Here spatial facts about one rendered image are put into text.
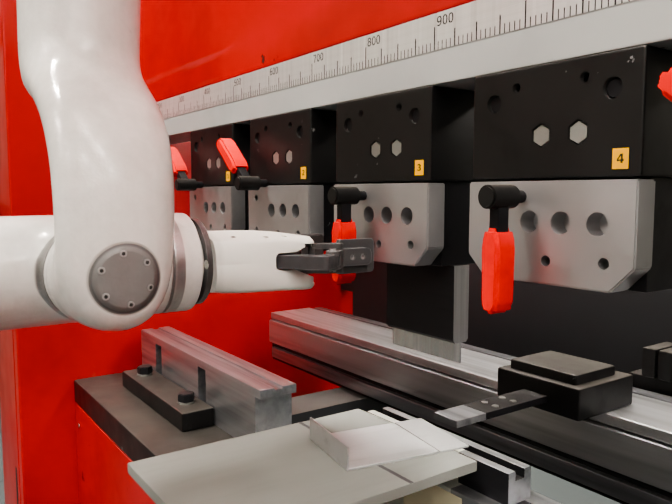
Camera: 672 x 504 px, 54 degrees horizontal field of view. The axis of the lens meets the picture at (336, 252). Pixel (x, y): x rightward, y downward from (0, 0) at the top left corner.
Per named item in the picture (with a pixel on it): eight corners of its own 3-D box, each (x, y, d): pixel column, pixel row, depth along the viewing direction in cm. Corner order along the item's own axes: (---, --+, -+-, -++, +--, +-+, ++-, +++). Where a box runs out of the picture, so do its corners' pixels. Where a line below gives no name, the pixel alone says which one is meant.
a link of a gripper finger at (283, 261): (245, 265, 59) (293, 261, 63) (300, 273, 53) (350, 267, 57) (245, 252, 59) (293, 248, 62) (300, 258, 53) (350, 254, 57)
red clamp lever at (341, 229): (326, 283, 66) (326, 186, 65) (359, 280, 69) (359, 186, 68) (337, 285, 65) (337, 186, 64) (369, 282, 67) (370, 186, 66)
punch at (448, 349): (386, 344, 71) (386, 257, 70) (400, 342, 72) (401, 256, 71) (452, 364, 63) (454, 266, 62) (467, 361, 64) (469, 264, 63)
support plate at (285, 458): (127, 473, 60) (127, 462, 60) (358, 416, 75) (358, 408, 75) (210, 564, 45) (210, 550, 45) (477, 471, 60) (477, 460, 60)
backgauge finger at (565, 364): (407, 418, 75) (408, 376, 75) (550, 381, 90) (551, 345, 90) (487, 452, 66) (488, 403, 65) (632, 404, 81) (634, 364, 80)
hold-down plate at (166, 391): (122, 386, 126) (121, 370, 125) (149, 381, 129) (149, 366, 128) (182, 432, 101) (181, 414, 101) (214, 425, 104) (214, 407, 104)
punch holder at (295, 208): (248, 243, 89) (247, 119, 87) (302, 241, 93) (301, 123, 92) (308, 252, 76) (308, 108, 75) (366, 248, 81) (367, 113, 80)
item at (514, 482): (367, 437, 74) (367, 411, 74) (388, 431, 75) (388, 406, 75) (508, 506, 57) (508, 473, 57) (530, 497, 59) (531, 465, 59)
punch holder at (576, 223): (467, 274, 56) (470, 76, 54) (531, 267, 61) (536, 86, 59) (633, 296, 44) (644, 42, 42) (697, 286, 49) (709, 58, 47)
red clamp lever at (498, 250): (474, 313, 50) (476, 184, 49) (510, 307, 52) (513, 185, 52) (492, 316, 49) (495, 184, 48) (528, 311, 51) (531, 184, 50)
